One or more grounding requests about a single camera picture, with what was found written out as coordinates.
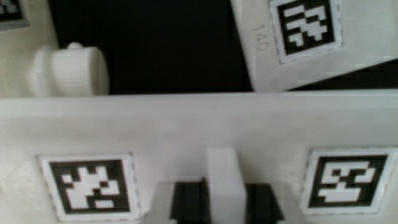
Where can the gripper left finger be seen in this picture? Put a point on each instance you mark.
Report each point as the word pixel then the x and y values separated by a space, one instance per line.
pixel 190 203

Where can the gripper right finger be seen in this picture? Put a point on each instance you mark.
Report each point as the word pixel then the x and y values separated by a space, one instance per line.
pixel 263 210

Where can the white cabinet door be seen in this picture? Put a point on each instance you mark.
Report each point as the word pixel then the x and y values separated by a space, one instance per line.
pixel 312 38
pixel 163 128

